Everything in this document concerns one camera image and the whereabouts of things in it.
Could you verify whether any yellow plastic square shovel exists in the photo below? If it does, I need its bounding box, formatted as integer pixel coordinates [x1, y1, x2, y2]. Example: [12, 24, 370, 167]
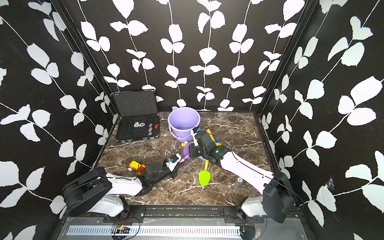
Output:
[206, 129, 222, 147]

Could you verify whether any purple scoop pink handle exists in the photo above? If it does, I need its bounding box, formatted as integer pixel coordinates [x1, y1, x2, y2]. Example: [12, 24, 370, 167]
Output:
[180, 142, 191, 163]

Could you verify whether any green trowel yellow handle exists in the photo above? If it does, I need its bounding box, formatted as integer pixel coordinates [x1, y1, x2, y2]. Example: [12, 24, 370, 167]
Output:
[199, 160, 211, 188]

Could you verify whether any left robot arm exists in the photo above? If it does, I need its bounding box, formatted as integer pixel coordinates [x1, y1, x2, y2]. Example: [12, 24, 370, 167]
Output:
[63, 154, 190, 219]

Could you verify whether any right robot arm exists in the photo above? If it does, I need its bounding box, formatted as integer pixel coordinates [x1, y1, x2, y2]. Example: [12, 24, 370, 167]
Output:
[187, 128, 298, 223]

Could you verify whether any purple plastic bucket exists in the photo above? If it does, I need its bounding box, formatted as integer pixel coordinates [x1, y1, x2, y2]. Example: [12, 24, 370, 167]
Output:
[168, 107, 201, 143]

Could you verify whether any yellow red toy car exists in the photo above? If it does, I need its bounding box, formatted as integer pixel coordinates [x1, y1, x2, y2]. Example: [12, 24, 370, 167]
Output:
[128, 161, 146, 176]

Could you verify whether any open black tool case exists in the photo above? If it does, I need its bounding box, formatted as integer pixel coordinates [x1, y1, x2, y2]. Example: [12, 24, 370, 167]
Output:
[111, 90, 160, 144]

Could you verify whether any white perforated strip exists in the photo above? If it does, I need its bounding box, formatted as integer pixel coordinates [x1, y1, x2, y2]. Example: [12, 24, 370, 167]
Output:
[65, 226, 241, 238]

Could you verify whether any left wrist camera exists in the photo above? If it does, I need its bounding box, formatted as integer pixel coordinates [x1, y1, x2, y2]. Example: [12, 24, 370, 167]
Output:
[167, 154, 182, 166]

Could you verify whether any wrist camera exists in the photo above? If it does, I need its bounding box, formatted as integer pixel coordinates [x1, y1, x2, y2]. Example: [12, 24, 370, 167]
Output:
[191, 127, 201, 147]
[167, 154, 182, 166]

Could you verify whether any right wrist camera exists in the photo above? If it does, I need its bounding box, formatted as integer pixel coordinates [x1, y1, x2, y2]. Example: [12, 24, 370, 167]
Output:
[191, 127, 201, 147]

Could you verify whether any black front rail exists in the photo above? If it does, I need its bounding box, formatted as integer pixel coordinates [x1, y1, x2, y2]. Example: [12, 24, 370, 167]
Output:
[64, 205, 305, 224]

